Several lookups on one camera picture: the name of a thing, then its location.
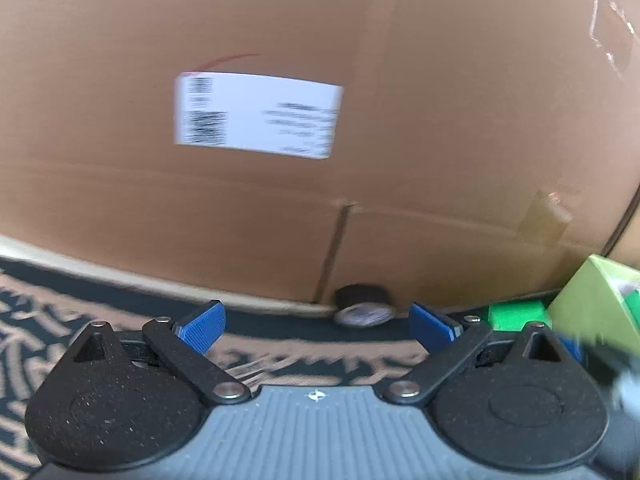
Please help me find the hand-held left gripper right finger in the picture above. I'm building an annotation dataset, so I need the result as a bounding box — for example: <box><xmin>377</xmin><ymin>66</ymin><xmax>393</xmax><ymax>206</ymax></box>
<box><xmin>382</xmin><ymin>302</ymin><xmax>571</xmax><ymax>406</ymax></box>

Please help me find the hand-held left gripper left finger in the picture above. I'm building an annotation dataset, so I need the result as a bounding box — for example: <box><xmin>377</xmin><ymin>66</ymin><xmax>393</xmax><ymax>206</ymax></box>
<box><xmin>67</xmin><ymin>300</ymin><xmax>252</xmax><ymax>403</ymax></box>

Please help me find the light green cardboard box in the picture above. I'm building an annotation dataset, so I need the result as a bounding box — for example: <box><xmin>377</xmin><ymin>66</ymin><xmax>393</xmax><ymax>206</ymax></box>
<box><xmin>547</xmin><ymin>254</ymin><xmax>640</xmax><ymax>346</ymax></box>

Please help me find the green printed packet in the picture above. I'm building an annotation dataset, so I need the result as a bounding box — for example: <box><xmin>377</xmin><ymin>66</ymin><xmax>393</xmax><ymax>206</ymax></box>
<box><xmin>487</xmin><ymin>300</ymin><xmax>551</xmax><ymax>333</ymax></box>

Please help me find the black letter-patterned mat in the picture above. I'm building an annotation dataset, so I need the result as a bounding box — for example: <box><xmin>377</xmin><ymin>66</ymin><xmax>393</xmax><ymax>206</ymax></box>
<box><xmin>0</xmin><ymin>254</ymin><xmax>576</xmax><ymax>480</ymax></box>

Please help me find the brown cardboard sheet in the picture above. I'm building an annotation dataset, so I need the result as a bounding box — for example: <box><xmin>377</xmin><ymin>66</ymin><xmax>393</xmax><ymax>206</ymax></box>
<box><xmin>611</xmin><ymin>220</ymin><xmax>640</xmax><ymax>267</ymax></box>
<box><xmin>0</xmin><ymin>0</ymin><xmax>640</xmax><ymax>318</ymax></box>

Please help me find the white shipping label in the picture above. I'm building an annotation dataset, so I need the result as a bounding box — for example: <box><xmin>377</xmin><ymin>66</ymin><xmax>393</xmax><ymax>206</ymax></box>
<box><xmin>173</xmin><ymin>72</ymin><xmax>345</xmax><ymax>161</ymax></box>

